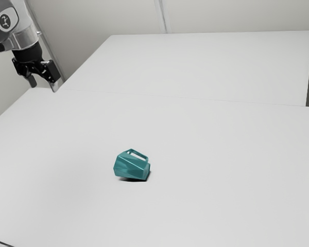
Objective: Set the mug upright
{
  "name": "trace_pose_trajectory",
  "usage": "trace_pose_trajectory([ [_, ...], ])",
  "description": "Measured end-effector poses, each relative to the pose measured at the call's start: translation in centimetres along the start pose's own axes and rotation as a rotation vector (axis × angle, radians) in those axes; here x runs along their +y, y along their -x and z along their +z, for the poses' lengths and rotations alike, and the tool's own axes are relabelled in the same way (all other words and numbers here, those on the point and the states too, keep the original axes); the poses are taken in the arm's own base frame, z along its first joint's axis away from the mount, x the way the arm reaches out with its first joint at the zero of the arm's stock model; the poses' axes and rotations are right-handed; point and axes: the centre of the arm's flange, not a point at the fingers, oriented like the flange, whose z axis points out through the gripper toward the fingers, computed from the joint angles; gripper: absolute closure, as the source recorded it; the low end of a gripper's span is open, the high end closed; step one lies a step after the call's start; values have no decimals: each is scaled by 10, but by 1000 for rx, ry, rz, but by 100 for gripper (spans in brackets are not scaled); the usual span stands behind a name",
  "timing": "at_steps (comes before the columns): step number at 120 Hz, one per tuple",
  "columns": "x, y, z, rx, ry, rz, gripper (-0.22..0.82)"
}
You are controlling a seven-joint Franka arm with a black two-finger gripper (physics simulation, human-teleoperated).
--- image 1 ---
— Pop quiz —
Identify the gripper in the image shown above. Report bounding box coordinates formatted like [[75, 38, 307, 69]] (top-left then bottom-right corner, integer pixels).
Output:
[[11, 42, 61, 93]]

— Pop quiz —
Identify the teal faceted mug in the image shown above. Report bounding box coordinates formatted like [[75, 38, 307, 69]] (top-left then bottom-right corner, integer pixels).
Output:
[[113, 148, 152, 182]]

